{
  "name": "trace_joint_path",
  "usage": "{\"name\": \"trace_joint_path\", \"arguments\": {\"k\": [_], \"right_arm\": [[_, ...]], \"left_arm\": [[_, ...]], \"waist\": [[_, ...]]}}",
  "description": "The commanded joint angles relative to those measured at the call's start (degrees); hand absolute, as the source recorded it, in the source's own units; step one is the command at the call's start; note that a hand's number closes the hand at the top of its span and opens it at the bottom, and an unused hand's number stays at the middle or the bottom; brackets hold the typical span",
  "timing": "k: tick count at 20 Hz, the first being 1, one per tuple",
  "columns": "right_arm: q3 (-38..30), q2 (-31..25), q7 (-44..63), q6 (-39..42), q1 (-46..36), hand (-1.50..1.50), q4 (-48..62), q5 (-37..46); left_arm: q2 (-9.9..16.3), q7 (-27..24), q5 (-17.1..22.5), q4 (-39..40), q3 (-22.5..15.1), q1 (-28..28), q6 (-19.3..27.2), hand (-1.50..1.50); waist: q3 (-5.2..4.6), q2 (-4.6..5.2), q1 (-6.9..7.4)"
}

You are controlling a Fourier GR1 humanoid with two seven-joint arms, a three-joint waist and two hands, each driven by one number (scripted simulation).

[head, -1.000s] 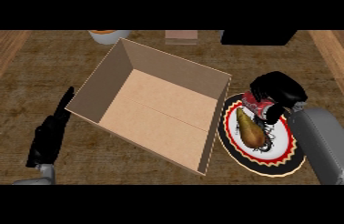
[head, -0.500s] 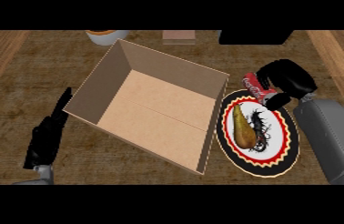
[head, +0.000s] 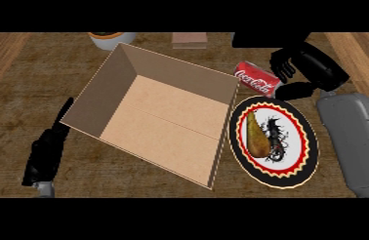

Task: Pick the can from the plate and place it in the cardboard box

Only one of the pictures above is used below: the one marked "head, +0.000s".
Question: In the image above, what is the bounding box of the brown green pear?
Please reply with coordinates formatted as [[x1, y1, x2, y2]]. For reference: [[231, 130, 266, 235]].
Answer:
[[244, 110, 272, 159]]

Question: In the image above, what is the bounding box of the white plant pot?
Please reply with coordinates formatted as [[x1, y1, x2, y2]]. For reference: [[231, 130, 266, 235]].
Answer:
[[86, 31, 138, 52]]

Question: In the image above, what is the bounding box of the open cardboard box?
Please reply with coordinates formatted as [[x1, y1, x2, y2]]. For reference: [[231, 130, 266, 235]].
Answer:
[[58, 42, 241, 190]]

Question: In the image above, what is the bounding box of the black appliance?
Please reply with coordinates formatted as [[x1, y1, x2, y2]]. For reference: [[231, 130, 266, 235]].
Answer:
[[230, 31, 312, 50]]

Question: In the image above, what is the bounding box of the black red patterned plate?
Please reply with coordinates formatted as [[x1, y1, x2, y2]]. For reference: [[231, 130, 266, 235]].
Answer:
[[227, 95, 320, 189]]

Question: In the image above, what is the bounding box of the red soda can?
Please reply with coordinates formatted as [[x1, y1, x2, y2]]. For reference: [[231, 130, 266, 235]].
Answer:
[[233, 60, 281, 99]]

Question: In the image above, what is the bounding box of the small brown cardboard block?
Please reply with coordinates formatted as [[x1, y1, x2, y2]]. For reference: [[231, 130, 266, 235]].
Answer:
[[171, 31, 209, 50]]

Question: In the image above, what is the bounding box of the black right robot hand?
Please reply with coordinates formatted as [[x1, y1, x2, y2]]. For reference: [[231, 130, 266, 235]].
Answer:
[[268, 41, 351, 100]]

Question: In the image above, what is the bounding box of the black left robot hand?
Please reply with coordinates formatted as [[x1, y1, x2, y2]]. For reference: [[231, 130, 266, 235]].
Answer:
[[20, 97, 76, 187]]

